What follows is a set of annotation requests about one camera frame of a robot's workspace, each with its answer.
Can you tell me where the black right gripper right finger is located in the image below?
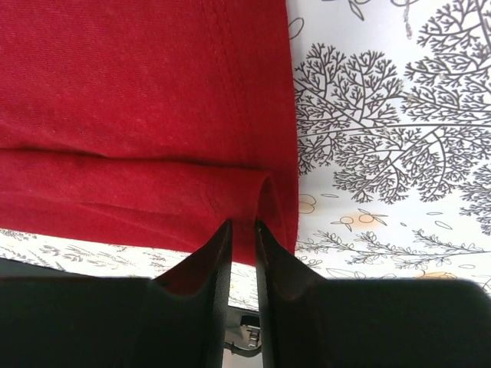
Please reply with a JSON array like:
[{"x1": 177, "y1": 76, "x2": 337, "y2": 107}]
[{"x1": 255, "y1": 222, "x2": 490, "y2": 367}]

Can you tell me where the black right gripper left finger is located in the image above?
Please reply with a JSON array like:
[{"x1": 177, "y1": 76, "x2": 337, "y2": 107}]
[{"x1": 1, "y1": 222, "x2": 232, "y2": 367}]

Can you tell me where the dark red t-shirt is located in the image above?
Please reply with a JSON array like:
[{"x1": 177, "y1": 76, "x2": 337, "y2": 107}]
[{"x1": 0, "y1": 0, "x2": 300, "y2": 296}]

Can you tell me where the floral patterned table mat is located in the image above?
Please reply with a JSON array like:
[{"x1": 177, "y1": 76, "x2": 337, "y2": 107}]
[{"x1": 1, "y1": 1, "x2": 490, "y2": 309}]

